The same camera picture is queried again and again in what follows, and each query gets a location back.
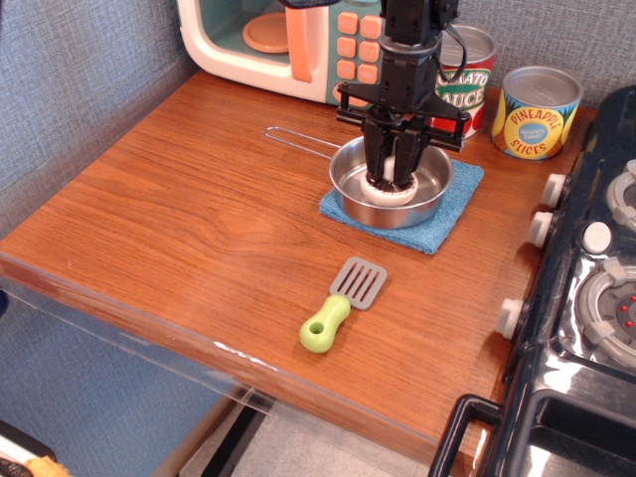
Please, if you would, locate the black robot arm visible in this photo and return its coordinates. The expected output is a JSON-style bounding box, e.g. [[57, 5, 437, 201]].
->
[[338, 1, 470, 192]]

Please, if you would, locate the orange object bottom left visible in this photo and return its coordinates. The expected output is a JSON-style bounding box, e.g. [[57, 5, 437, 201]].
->
[[1, 456, 71, 477]]

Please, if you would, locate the steel pan with wire handle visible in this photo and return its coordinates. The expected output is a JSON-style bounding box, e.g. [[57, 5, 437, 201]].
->
[[264, 126, 454, 230]]

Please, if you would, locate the black toy stove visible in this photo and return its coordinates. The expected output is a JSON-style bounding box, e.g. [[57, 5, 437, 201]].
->
[[429, 86, 635, 476]]

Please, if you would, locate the white stove knob lower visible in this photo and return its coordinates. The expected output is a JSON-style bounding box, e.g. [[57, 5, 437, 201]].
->
[[495, 298, 524, 340]]

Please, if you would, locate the white round stove button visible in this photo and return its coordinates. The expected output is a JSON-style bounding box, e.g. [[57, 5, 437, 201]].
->
[[581, 222, 612, 254]]

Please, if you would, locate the white stove knob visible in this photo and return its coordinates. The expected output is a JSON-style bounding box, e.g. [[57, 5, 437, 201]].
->
[[527, 212, 554, 248], [495, 298, 524, 340], [541, 174, 567, 210]]

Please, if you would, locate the toy microwave teal and orange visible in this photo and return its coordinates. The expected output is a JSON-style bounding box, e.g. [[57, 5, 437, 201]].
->
[[177, 1, 384, 104]]

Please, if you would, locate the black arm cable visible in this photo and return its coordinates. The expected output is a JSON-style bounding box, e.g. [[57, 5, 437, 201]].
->
[[436, 24, 468, 85]]

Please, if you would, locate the white toy mushroom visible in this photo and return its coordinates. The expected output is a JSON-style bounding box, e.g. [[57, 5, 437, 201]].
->
[[360, 155, 419, 208]]

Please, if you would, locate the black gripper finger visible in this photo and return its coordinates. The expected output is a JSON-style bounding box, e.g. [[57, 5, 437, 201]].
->
[[394, 126, 429, 189], [363, 118, 395, 187]]

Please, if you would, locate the blue cloth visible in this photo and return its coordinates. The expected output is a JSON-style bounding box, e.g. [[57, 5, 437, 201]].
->
[[319, 159, 484, 255]]

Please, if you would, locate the pineapple slices can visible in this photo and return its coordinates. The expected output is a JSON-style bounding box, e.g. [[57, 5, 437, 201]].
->
[[491, 66, 583, 161]]

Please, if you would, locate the white stove knob middle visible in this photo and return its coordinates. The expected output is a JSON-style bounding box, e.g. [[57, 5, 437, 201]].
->
[[527, 212, 554, 248]]

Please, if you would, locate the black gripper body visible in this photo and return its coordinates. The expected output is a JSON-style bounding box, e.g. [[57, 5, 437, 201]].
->
[[337, 37, 470, 152]]

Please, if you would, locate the green handled grey spatula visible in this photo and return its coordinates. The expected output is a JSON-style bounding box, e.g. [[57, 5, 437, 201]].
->
[[299, 256, 388, 354]]

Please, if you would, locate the white stove knob upper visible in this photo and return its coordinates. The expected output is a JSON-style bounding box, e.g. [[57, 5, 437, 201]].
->
[[541, 174, 567, 210]]

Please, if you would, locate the tomato sauce can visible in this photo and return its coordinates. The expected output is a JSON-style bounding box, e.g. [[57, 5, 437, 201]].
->
[[436, 24, 498, 138]]

